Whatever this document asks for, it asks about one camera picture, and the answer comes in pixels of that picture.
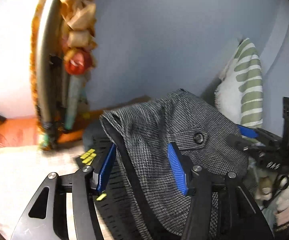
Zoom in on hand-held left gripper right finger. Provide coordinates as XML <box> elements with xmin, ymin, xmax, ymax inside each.
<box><xmin>167</xmin><ymin>142</ymin><xmax>275</xmax><ymax>240</ymax></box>

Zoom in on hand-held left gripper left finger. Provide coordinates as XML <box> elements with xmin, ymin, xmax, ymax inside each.
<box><xmin>11</xmin><ymin>142</ymin><xmax>117</xmax><ymax>240</ymax></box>

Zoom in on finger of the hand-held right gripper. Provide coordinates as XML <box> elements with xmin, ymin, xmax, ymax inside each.
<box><xmin>237</xmin><ymin>125</ymin><xmax>283</xmax><ymax>143</ymax></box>
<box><xmin>226</xmin><ymin>134</ymin><xmax>262</xmax><ymax>153</ymax></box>

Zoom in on grey checked pants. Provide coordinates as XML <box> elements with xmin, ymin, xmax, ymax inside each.
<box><xmin>100</xmin><ymin>89</ymin><xmax>250</xmax><ymax>240</ymax></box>

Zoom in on person's right forearm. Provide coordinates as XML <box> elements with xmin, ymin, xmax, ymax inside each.
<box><xmin>274</xmin><ymin>174</ymin><xmax>289</xmax><ymax>229</ymax></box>

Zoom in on person's right hand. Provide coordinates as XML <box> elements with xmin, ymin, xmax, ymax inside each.
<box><xmin>255</xmin><ymin>176</ymin><xmax>275</xmax><ymax>202</ymax></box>

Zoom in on green striped white pillow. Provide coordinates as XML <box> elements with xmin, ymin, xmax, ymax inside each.
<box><xmin>214</xmin><ymin>38</ymin><xmax>264</xmax><ymax>130</ymax></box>

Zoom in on beige checked blanket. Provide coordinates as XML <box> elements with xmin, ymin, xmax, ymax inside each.
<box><xmin>0</xmin><ymin>140</ymin><xmax>110</xmax><ymax>240</ymax></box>

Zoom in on orange bed sheet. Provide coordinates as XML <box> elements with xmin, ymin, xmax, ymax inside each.
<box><xmin>0</xmin><ymin>94</ymin><xmax>151</xmax><ymax>149</ymax></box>

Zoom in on folded silver tripod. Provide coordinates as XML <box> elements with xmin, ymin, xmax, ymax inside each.
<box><xmin>34</xmin><ymin>0</ymin><xmax>71</xmax><ymax>150</ymax></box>

